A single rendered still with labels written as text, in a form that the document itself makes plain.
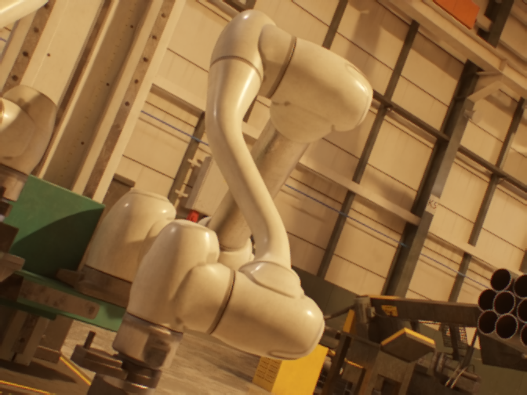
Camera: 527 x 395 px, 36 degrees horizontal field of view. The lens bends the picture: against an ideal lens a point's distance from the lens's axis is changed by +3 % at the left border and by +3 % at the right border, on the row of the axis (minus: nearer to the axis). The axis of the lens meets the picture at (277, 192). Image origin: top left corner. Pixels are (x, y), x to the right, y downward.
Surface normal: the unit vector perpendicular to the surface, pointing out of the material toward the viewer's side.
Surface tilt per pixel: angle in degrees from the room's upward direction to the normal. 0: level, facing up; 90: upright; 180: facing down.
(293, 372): 90
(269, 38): 58
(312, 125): 145
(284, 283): 49
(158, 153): 90
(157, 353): 90
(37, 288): 90
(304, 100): 136
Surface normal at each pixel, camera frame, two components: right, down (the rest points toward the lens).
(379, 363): 0.54, 0.07
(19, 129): 0.73, 0.14
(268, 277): 0.35, -0.70
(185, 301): 0.32, 0.12
